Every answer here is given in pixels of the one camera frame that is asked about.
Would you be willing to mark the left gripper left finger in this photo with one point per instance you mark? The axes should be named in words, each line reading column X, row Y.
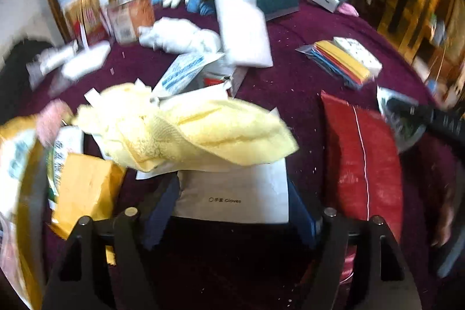
column 80, row 278

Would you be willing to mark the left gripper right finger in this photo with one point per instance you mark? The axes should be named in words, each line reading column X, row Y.
column 354, row 264

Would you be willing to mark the white patterned tissue pack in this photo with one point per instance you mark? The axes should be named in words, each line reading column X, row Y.
column 360, row 53

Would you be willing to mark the red foil pouch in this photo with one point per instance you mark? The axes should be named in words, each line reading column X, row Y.
column 363, row 171

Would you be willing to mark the yellow padded envelope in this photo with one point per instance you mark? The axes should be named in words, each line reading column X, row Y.
column 89, row 186

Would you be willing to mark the coloured cloths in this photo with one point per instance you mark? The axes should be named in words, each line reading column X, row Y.
column 337, row 62

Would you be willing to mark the gold tray box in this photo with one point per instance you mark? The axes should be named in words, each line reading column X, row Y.
column 21, row 152

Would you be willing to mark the white gloves packet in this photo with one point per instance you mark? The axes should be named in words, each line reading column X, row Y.
column 256, row 194

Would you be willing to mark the grey red small box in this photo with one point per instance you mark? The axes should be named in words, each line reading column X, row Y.
column 217, row 72

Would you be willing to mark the blue print white packet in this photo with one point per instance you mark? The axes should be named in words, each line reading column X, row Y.
column 182, row 72

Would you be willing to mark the white cloth towel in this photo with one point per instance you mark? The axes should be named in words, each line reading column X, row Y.
column 179, row 36

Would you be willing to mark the green white wipes pack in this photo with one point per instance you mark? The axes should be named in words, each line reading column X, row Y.
column 69, row 140

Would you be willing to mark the pink fluffy scrunchie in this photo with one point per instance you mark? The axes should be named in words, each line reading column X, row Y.
column 51, row 119

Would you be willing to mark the person right hand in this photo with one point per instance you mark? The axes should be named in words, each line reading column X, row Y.
column 444, row 204

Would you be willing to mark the purple velvet tablecloth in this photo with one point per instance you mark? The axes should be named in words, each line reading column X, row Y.
column 204, row 265

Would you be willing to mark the pink fluffy item far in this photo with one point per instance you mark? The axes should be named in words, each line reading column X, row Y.
column 348, row 10

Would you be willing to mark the long teal tissue pack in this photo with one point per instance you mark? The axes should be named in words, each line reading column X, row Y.
column 273, row 9

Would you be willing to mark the white flat packet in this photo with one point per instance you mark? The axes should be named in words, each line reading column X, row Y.
column 49, row 60

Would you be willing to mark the black leather sofa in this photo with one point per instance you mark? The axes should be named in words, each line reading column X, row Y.
column 14, row 76

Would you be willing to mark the white face mask bag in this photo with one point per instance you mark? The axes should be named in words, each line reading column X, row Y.
column 85, row 62

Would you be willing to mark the red gold sachet packets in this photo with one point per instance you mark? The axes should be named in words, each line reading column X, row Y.
column 85, row 21

